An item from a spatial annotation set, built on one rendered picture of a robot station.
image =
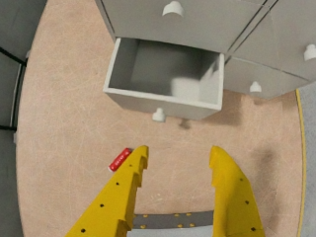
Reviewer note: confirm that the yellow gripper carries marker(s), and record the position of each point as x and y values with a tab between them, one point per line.
111	213

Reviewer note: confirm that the red aa battery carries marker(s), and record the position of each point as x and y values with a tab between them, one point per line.
119	160

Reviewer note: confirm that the grey chest of drawers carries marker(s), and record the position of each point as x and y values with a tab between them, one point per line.
255	20

